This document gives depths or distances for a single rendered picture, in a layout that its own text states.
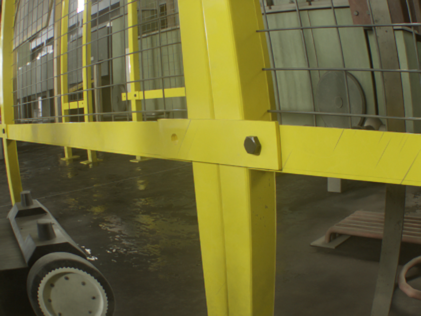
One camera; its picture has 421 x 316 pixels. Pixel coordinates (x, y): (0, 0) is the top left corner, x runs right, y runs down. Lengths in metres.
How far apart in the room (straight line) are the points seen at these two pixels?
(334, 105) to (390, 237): 1.86
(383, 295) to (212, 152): 0.38
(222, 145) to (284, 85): 2.20
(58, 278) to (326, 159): 0.59
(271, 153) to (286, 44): 2.23
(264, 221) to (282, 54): 2.20
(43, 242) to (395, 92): 0.72
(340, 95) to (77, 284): 1.87
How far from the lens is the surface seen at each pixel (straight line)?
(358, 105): 2.41
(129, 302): 1.12
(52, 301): 0.92
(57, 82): 5.06
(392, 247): 0.70
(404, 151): 0.43
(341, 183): 1.94
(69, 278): 0.90
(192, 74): 0.62
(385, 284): 0.73
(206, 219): 0.64
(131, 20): 3.22
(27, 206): 1.29
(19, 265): 0.95
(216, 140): 0.59
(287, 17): 2.72
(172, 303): 1.10
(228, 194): 0.60
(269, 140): 0.52
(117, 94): 4.12
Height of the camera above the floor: 0.49
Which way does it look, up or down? 9 degrees down
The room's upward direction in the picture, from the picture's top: 5 degrees counter-clockwise
